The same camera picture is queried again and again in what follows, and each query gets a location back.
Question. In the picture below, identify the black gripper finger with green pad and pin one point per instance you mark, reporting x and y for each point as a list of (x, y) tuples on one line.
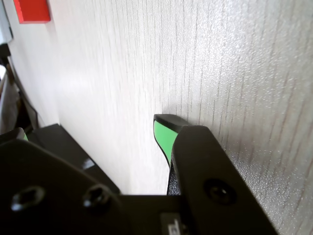
[(207, 166), (49, 195)]

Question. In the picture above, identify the red wooden cube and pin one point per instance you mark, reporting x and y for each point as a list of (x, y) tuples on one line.
[(33, 11)]

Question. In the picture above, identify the black plastic box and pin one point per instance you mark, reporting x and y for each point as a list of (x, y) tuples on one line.
[(68, 147)]

